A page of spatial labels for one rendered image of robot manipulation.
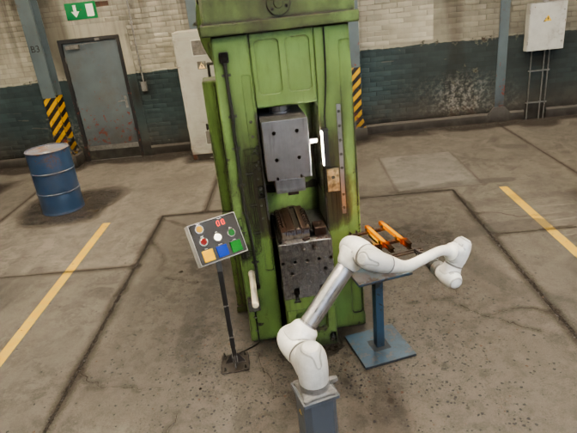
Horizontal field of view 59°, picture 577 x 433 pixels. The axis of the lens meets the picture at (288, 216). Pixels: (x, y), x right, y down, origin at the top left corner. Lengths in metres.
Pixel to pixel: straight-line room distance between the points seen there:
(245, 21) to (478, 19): 6.83
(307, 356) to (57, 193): 5.58
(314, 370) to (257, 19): 2.07
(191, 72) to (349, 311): 5.63
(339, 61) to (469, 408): 2.36
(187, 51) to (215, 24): 5.43
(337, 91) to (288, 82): 0.33
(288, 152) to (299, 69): 0.54
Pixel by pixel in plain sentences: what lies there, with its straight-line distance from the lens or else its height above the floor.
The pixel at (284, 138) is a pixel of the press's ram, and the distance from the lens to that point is 3.36.
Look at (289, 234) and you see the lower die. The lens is 3.59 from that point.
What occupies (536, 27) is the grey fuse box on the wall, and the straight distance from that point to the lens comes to 9.95.
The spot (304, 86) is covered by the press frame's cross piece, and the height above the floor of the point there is 1.93.
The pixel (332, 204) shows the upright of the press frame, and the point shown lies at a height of 1.08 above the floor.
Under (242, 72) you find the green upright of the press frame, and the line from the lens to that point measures 3.40.
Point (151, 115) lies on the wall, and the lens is 9.72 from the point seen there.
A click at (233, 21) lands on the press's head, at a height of 2.38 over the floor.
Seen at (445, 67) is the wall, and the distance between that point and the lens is 9.67.
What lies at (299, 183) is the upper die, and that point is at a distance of 3.46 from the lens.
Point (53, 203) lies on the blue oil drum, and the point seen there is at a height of 0.19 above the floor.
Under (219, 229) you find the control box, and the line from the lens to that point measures 3.40.
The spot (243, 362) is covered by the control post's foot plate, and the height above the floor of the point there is 0.01.
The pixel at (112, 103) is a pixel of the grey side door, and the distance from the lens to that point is 9.89.
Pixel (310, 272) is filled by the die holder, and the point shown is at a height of 0.66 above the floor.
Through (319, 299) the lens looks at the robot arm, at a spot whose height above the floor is 0.99.
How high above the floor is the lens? 2.50
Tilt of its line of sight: 23 degrees down
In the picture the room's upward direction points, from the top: 6 degrees counter-clockwise
